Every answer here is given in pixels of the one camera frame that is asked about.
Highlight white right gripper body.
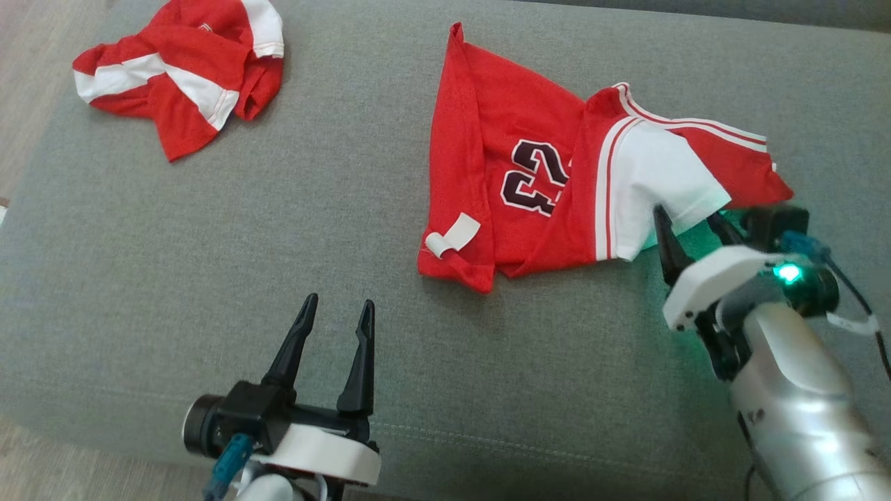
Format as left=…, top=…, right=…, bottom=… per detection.
left=662, top=244, right=791, bottom=382

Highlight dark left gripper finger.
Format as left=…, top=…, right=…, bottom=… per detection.
left=262, top=292, right=320, bottom=392
left=336, top=299, right=377, bottom=420

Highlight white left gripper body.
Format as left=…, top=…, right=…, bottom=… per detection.
left=251, top=406, right=383, bottom=487

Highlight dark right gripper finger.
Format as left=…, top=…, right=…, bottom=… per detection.
left=706, top=212, right=747, bottom=247
left=652, top=203, right=697, bottom=288

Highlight red jersey with number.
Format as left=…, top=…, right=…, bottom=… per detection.
left=417, top=22, right=795, bottom=294

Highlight red shorts with white stripes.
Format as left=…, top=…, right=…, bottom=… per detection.
left=72, top=0, right=285, bottom=163

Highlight large grey sofa seat cushion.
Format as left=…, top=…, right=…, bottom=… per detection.
left=0, top=0, right=891, bottom=501

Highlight small grey sofa seat cushion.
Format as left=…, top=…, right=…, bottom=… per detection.
left=515, top=0, right=891, bottom=33

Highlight blue right camera plug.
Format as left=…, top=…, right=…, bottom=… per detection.
left=779, top=231, right=833, bottom=265

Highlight white right cable label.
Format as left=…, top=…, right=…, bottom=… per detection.
left=826, top=312, right=880, bottom=337

